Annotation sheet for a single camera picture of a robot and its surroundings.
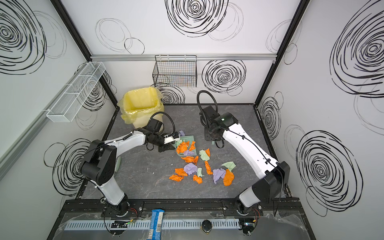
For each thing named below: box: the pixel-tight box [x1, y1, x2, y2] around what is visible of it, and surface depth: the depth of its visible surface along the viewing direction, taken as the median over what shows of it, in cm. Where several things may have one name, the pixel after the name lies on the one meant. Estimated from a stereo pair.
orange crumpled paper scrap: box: [204, 160, 213, 175], surface depth 88 cm
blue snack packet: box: [147, 209, 165, 240], surface depth 70 cm
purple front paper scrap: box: [212, 168, 226, 184], surface depth 85 cm
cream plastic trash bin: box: [132, 113, 163, 129], surface depth 85 cm
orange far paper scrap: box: [181, 155, 199, 165], surface depth 91 cm
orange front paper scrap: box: [169, 168, 188, 182], surface depth 85 cm
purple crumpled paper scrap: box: [184, 149, 195, 156], surface depth 88 cm
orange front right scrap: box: [223, 169, 235, 187], surface depth 85 cm
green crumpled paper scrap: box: [199, 149, 210, 161], surface depth 93 cm
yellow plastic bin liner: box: [117, 86, 165, 125], surface depth 91 cm
